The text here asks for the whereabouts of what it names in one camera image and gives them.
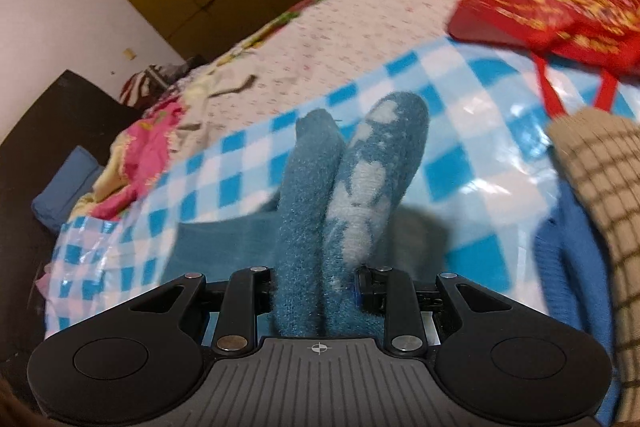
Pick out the teal knit sweater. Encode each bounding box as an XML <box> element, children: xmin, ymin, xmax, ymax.
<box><xmin>162</xmin><ymin>92</ymin><xmax>428</xmax><ymax>338</ymax></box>

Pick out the blue white checkered plastic sheet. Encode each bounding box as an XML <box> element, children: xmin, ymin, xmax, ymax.
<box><xmin>41</xmin><ymin>36</ymin><xmax>640</xmax><ymax>341</ymax></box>

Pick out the pink yellow quilt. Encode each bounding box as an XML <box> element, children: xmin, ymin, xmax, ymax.
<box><xmin>70</xmin><ymin>96</ymin><xmax>186</xmax><ymax>221</ymax></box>

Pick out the blue knit garment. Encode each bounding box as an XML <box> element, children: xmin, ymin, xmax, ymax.
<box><xmin>531</xmin><ymin>178</ymin><xmax>622</xmax><ymax>425</ymax></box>

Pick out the beige cloth garment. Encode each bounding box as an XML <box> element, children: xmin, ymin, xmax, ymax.
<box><xmin>174</xmin><ymin>61</ymin><xmax>258</xmax><ymax>148</ymax></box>

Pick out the blue pillow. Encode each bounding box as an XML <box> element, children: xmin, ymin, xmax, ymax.
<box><xmin>32</xmin><ymin>146</ymin><xmax>103</xmax><ymax>234</ymax></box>

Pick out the red white striped cloth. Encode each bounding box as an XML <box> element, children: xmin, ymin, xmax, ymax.
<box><xmin>118</xmin><ymin>63</ymin><xmax>194</xmax><ymax>111</ymax></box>

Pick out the dark wooden headboard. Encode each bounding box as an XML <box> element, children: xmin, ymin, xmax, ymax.
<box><xmin>0</xmin><ymin>70</ymin><xmax>141</xmax><ymax>362</ymax></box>

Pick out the beige checked knit garment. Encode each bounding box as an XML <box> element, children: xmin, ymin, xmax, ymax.
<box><xmin>547</xmin><ymin>107</ymin><xmax>639</xmax><ymax>426</ymax></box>

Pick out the floral bed sheet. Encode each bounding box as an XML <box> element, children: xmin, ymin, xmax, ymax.
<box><xmin>169</xmin><ymin>0</ymin><xmax>458</xmax><ymax>159</ymax></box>

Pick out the red gold plastic bag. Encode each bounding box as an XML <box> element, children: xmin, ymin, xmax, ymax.
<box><xmin>447</xmin><ymin>0</ymin><xmax>639</xmax><ymax>117</ymax></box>

